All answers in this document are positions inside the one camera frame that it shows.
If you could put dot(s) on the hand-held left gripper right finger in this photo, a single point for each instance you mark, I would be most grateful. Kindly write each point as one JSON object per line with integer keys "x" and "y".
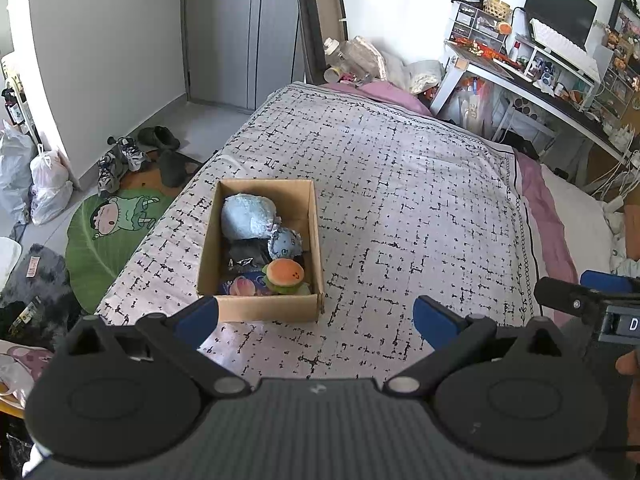
{"x": 435, "y": 322}

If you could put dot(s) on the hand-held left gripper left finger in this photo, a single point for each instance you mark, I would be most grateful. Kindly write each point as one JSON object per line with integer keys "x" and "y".
{"x": 197, "y": 320}

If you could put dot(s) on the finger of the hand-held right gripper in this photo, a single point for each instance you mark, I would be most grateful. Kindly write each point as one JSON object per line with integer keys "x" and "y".
{"x": 560, "y": 295}
{"x": 605, "y": 281}

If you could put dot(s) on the dark peach-print pouch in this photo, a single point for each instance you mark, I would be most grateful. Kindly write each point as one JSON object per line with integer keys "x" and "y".
{"x": 245, "y": 285}

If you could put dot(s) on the cardboard box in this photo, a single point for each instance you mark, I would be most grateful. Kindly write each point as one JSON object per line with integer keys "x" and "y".
{"x": 270, "y": 310}

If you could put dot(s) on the black lace fabric item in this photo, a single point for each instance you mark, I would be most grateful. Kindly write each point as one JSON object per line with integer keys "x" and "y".
{"x": 247, "y": 252}

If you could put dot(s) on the burger plush toy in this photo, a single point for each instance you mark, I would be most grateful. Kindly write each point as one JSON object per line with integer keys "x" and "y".
{"x": 282, "y": 275}

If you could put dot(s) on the light blue plush toy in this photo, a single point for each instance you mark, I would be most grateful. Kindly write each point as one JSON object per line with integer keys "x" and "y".
{"x": 247, "y": 217}

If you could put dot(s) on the grey-blue round plush toy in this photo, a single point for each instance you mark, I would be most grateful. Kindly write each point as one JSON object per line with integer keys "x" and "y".
{"x": 285, "y": 244}

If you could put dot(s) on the person's right hand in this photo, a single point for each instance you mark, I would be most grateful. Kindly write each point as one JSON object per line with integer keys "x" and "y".
{"x": 627, "y": 362}

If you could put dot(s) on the white duvet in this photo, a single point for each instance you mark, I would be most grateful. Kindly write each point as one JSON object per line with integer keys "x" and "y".
{"x": 585, "y": 230}

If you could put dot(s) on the green leaf cartoon mat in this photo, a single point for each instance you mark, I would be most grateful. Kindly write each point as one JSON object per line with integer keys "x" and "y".
{"x": 100, "y": 265}

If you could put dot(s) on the bed with patterned cover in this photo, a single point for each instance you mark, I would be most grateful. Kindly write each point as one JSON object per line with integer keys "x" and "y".
{"x": 400, "y": 210}

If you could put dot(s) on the brown door mat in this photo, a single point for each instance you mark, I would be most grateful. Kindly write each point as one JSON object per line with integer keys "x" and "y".
{"x": 142, "y": 179}

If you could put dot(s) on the black cloth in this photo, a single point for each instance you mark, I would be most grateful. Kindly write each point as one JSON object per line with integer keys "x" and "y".
{"x": 525, "y": 147}

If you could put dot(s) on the dark green slipper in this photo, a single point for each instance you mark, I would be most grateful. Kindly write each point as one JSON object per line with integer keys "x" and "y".
{"x": 159, "y": 136}
{"x": 172, "y": 167}

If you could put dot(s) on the grey white sneaker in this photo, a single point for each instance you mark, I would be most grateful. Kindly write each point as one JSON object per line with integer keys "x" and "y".
{"x": 107, "y": 172}
{"x": 131, "y": 152}

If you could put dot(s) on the pink cartoon mat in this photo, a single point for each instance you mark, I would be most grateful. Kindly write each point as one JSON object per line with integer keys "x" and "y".
{"x": 25, "y": 360}

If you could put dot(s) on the tall clear drawer organizer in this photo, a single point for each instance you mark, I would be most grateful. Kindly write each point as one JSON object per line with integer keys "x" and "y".
{"x": 620, "y": 85}

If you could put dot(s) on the tied white plastic bag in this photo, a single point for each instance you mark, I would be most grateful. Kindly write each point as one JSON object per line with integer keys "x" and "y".
{"x": 50, "y": 185}

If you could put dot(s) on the white monitor riser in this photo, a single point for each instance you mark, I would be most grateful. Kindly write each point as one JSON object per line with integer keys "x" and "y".
{"x": 565, "y": 58}

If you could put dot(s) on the white desk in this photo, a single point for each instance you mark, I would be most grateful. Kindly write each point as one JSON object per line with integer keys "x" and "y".
{"x": 445, "y": 85}

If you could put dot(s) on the large white plastic bag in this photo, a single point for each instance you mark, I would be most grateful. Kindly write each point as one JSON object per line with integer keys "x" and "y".
{"x": 15, "y": 160}

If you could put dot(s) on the white keyboard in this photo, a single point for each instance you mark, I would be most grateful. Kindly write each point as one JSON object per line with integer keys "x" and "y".
{"x": 555, "y": 35}

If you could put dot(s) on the small cup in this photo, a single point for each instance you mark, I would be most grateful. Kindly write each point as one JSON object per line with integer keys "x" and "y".
{"x": 332, "y": 74}

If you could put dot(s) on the clear plastic bottle white cap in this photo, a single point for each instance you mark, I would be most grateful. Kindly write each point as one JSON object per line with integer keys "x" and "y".
{"x": 352, "y": 57}

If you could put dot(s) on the black computer monitor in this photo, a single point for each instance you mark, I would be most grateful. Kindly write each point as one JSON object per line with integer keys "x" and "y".
{"x": 560, "y": 2}

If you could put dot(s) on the grey door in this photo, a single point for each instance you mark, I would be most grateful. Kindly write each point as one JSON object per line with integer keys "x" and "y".
{"x": 225, "y": 35}

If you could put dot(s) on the wicker basket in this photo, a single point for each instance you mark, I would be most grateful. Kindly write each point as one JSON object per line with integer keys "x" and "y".
{"x": 496, "y": 7}

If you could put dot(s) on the picture frame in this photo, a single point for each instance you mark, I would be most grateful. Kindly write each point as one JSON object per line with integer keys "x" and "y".
{"x": 625, "y": 20}

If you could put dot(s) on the brown board dark frame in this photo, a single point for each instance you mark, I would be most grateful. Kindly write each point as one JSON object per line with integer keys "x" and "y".
{"x": 327, "y": 5}

